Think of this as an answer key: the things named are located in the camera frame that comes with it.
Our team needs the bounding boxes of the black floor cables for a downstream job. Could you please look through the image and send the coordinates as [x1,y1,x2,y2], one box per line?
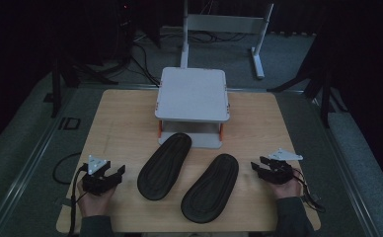
[126,41,162,89]

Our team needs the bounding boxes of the black computer tower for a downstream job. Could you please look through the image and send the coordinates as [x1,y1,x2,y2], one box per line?
[80,0,138,65]

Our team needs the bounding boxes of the hand-held gripper cable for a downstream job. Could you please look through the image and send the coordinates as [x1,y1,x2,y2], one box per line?
[67,163,89,237]
[291,167,328,213]

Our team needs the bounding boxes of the looped black cable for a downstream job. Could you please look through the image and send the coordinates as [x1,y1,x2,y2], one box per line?
[51,151,83,186]

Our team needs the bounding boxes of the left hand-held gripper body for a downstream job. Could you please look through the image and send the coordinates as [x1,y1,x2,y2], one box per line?
[80,154,122,197]

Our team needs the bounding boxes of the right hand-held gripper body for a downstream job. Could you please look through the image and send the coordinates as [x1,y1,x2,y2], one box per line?
[258,147,304,186]

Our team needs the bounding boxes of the black slipper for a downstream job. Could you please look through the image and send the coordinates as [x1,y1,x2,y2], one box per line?
[136,132,193,201]
[180,153,240,224]

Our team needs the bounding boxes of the white metal stand frame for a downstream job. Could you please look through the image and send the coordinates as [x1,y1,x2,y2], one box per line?
[179,0,275,81]

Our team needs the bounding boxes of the white two-tier shoe rack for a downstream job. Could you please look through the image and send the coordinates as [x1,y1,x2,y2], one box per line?
[154,66,231,150]

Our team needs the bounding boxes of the black metal stand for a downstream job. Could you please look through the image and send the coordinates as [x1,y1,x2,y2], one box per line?
[266,33,349,129]
[48,55,118,119]

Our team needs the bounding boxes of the right hand-held gripper cable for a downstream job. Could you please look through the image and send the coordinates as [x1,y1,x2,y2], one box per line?
[291,167,328,213]

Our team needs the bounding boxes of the person's left hand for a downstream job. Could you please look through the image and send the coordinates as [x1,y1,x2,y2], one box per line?
[76,179,116,219]

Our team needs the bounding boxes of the left hand-held gripper cable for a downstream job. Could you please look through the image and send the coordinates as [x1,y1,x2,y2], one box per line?
[67,163,89,237]

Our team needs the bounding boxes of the person's right hand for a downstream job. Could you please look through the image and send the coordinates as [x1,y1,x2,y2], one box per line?
[268,169,303,200]

